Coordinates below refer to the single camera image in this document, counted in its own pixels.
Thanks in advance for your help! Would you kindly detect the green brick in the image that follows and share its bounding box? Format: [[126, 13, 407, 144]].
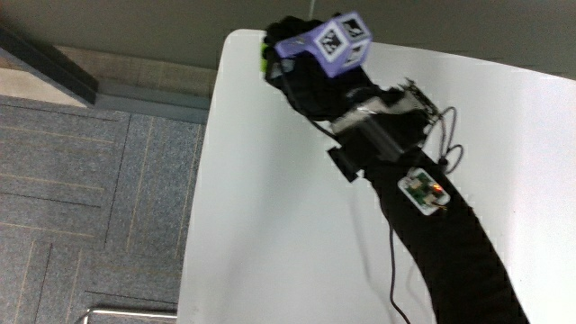
[[259, 42, 272, 75]]

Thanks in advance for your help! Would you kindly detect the metal chair frame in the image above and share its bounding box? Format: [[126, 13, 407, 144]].
[[74, 306, 179, 324]]

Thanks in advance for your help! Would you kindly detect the thin black cable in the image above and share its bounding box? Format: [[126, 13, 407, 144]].
[[387, 223, 413, 324]]

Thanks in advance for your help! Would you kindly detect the person's right hand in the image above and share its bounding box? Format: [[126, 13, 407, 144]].
[[262, 11, 378, 123]]

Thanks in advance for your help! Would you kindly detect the black looped wire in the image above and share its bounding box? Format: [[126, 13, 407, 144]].
[[435, 105, 465, 176]]

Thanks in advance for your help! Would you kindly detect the small green circuit board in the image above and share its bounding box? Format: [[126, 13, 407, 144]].
[[397, 166, 452, 217]]

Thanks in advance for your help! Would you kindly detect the person's right forearm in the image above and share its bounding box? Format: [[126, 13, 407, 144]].
[[327, 78, 531, 324]]

